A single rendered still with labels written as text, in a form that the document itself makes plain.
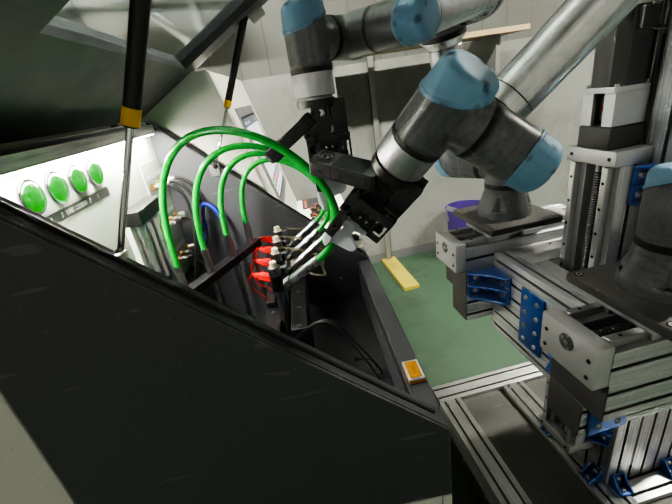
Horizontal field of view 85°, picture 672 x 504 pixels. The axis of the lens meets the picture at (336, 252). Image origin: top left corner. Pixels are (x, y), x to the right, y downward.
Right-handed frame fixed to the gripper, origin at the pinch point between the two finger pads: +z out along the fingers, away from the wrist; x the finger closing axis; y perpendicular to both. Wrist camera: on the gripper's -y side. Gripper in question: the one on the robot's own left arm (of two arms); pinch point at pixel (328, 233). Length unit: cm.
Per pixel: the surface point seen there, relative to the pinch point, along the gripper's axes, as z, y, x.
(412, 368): 8.4, 27.8, -6.5
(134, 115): -18.7, -22.7, -20.8
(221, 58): 104, -132, 165
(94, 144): 8.1, -42.1, -9.5
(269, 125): 127, -86, 168
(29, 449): 20, -14, -47
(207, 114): 22, -46, 28
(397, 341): 14.7, 25.5, 1.0
